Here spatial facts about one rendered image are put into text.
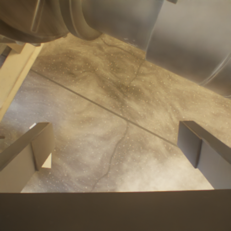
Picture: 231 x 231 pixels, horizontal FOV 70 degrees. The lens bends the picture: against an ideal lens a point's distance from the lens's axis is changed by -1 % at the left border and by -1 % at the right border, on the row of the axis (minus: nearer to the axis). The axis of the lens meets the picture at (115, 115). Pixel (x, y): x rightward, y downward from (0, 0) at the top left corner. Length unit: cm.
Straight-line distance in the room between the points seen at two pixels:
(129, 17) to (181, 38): 6
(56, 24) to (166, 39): 13
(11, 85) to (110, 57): 60
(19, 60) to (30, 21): 92
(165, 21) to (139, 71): 92
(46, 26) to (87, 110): 88
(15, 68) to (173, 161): 104
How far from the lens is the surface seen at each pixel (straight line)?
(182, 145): 17
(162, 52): 20
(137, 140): 103
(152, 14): 20
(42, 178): 120
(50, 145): 17
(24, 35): 21
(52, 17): 23
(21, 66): 110
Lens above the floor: 102
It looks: 81 degrees down
